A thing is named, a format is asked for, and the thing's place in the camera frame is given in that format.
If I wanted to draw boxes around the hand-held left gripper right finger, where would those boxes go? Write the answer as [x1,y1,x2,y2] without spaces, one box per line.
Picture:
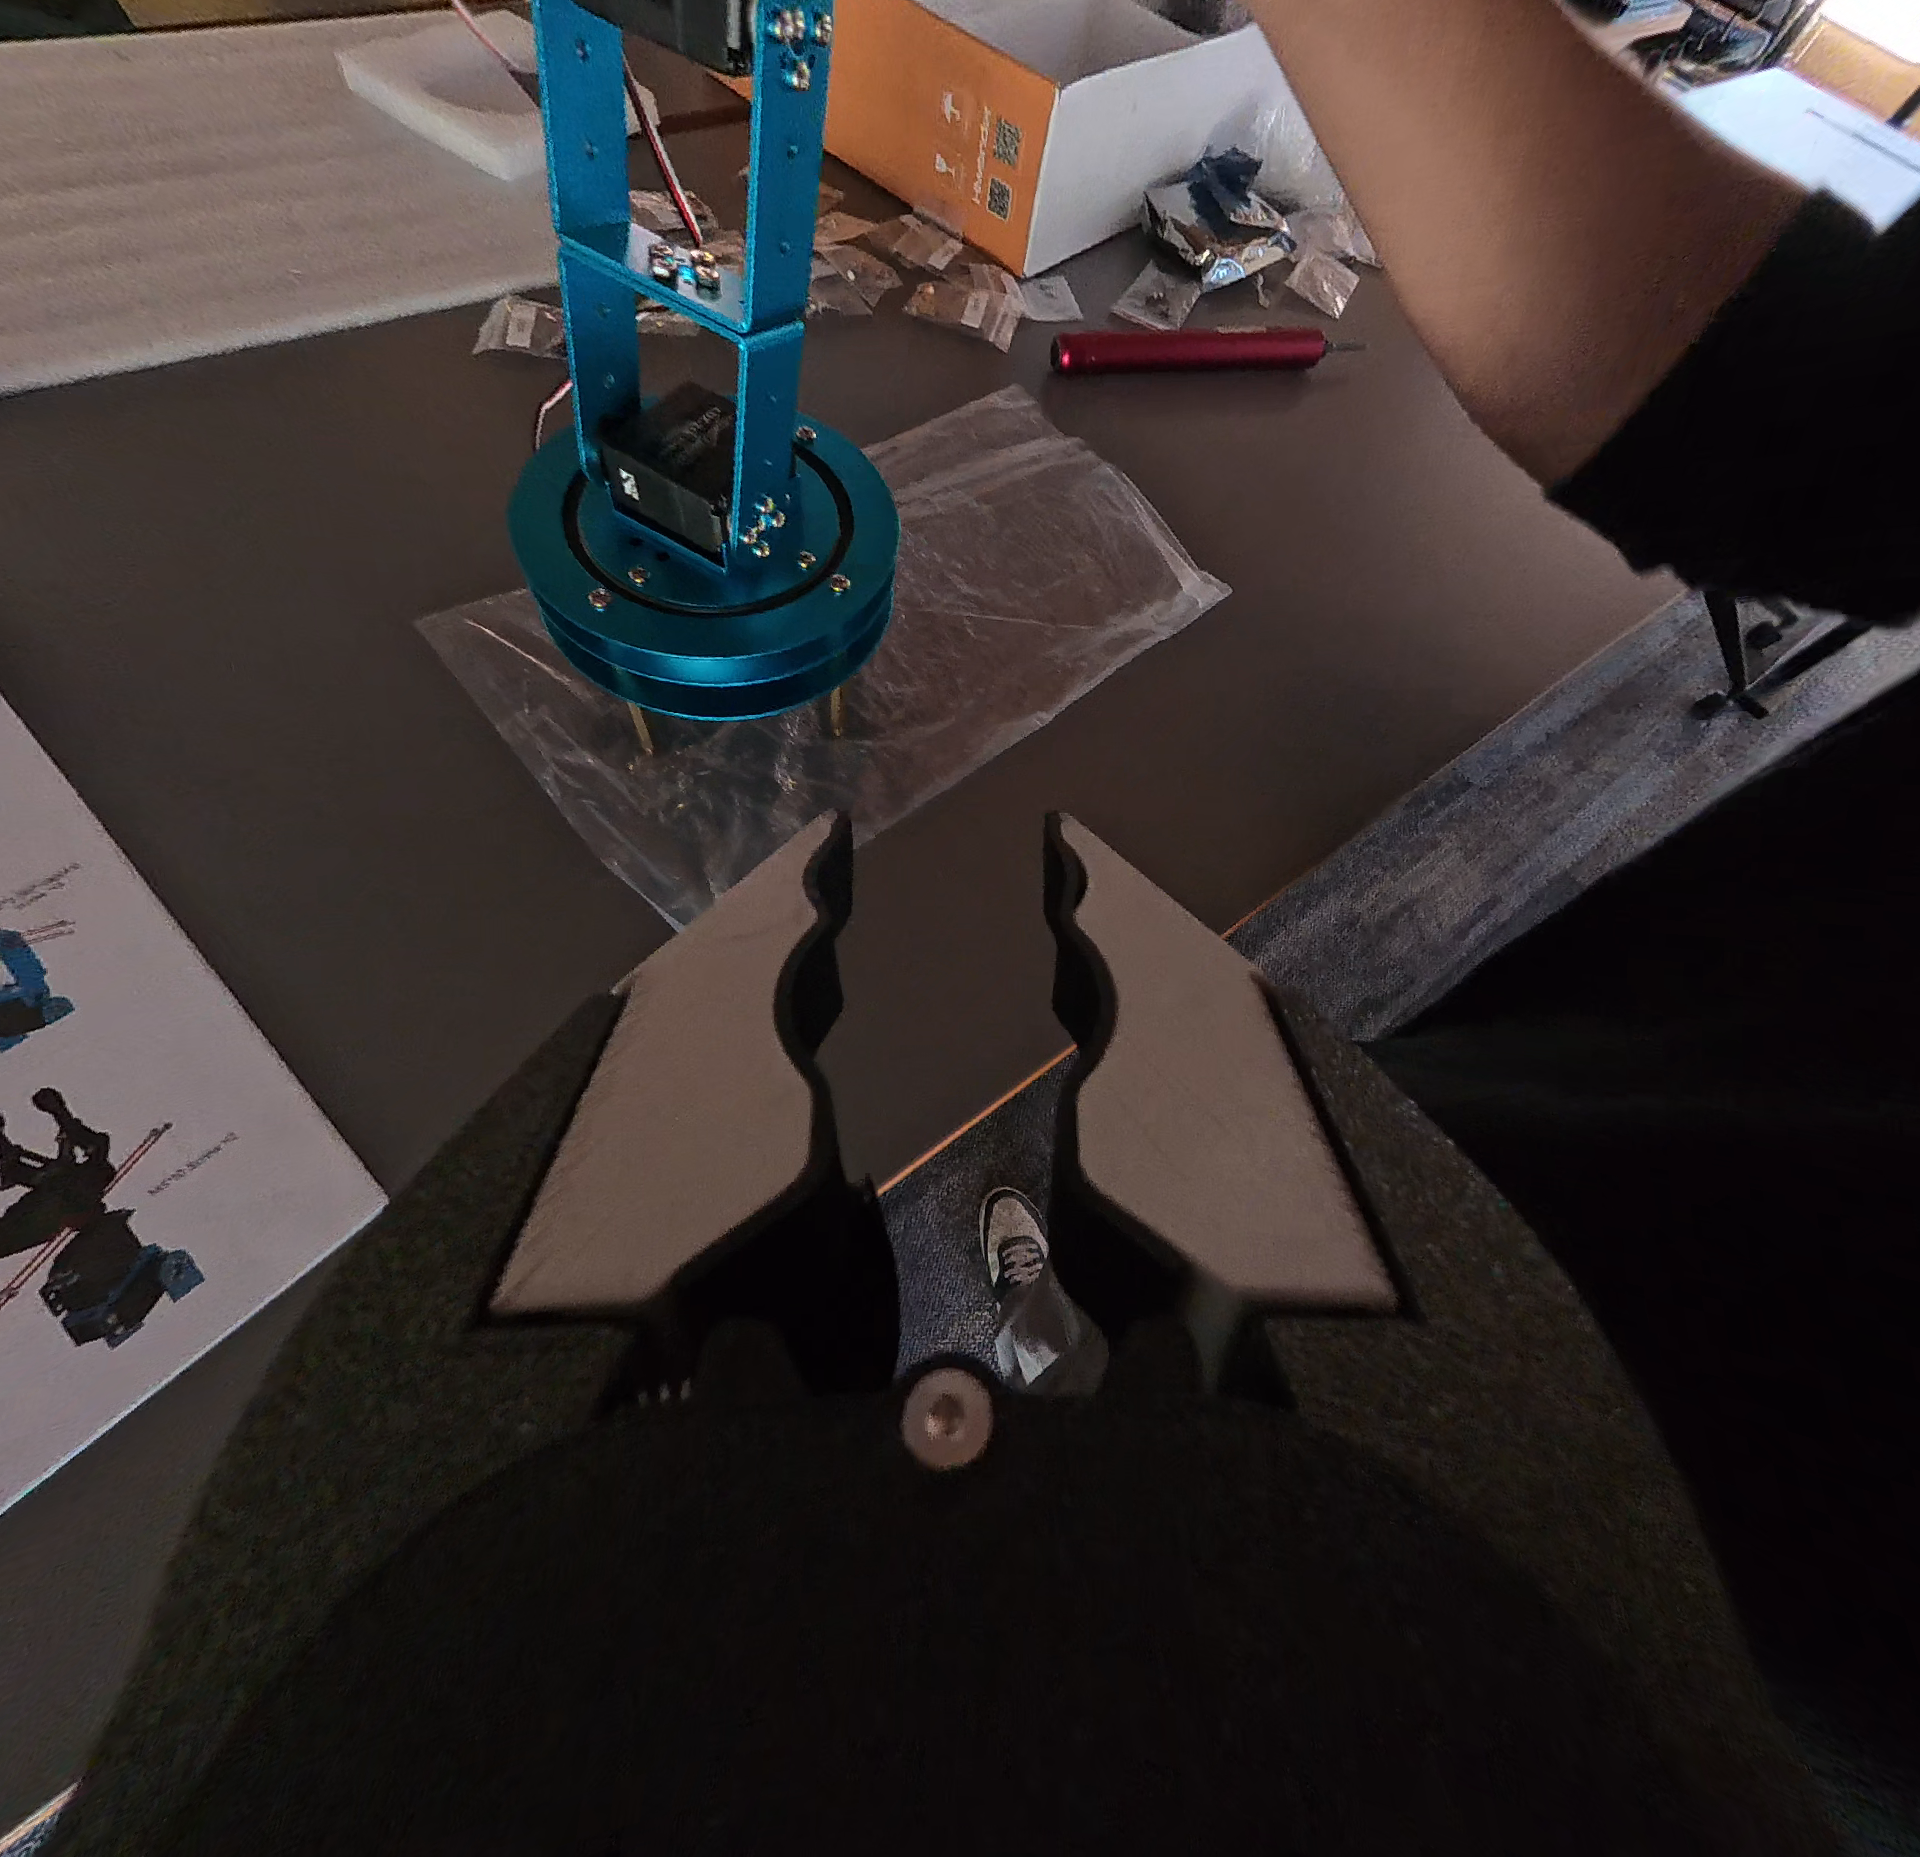
[1043,812,1407,1311]

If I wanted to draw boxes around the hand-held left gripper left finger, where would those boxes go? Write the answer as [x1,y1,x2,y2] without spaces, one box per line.
[483,812,886,1326]

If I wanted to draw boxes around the blue toy robot arm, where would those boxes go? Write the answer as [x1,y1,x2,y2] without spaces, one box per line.
[505,0,901,755]

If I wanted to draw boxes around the orange white cardboard box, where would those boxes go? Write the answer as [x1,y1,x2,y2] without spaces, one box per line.
[720,0,1309,281]

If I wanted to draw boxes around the person's right forearm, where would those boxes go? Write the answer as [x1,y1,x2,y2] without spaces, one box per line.
[1163,0,1809,498]

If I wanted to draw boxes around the grey desk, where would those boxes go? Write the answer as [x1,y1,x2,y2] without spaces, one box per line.
[0,0,1696,1800]

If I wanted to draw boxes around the black desk leg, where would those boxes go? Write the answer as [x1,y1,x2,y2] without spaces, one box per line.
[1692,587,1878,722]

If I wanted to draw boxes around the person's grey sneaker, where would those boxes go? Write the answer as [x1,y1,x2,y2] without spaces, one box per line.
[978,1185,1054,1295]

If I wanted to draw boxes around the printed instruction manual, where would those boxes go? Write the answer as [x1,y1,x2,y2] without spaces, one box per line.
[0,695,389,1517]

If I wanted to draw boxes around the clear plastic bag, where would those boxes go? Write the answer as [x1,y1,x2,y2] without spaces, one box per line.
[416,385,1234,933]

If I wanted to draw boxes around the red screwdriver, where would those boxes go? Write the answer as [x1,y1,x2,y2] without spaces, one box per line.
[1049,328,1370,379]

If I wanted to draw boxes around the pile of small screw bags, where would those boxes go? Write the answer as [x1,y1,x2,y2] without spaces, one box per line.
[473,184,1380,367]

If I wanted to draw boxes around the white foam cutout block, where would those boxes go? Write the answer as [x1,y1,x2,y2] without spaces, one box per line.
[337,24,547,181]

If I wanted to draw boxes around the red white servo cable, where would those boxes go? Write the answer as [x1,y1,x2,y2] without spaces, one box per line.
[420,0,717,449]

